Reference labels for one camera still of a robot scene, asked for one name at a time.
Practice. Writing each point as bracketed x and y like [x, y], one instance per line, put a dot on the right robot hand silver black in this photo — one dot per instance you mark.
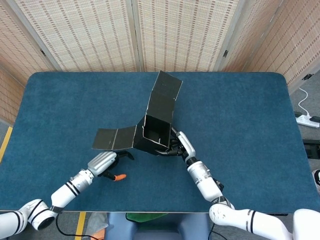
[187, 146]

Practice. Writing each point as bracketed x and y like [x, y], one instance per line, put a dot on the left robot hand orange thumbtip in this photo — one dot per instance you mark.
[102, 163]

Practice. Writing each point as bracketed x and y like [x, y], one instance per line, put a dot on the black cardboard box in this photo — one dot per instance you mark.
[160, 107]

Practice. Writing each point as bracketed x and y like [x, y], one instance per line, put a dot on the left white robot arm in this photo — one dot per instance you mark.
[65, 192]

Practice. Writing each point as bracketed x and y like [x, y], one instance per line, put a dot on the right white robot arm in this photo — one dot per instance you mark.
[205, 182]

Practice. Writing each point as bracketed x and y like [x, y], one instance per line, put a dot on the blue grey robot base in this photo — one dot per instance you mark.
[160, 230]

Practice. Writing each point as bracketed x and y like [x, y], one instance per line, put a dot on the black floor box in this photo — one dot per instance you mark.
[312, 150]

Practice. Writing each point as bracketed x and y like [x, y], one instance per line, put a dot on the grey plastic bag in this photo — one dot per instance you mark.
[96, 222]

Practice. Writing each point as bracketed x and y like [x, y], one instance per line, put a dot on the yellow floor tape strip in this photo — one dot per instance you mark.
[7, 142]
[80, 225]

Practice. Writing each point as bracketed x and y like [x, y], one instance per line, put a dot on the green cloth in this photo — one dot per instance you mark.
[142, 217]

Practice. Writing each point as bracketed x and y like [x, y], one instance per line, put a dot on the blue felt table cover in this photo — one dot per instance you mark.
[75, 100]

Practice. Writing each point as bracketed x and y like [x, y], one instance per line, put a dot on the orange floor object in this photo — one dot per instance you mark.
[99, 236]

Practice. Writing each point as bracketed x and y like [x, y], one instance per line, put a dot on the black screen hinge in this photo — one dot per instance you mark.
[307, 76]
[225, 53]
[43, 52]

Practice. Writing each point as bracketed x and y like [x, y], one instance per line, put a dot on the woven bamboo screen panel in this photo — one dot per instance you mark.
[240, 37]
[8, 100]
[182, 32]
[295, 37]
[22, 45]
[82, 32]

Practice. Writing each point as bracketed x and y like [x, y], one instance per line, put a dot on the white power strip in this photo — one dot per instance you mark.
[306, 121]

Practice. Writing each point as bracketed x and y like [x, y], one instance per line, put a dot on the black power plug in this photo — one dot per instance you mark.
[315, 119]

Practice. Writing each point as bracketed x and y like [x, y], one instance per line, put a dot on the white sneaker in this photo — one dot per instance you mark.
[317, 180]

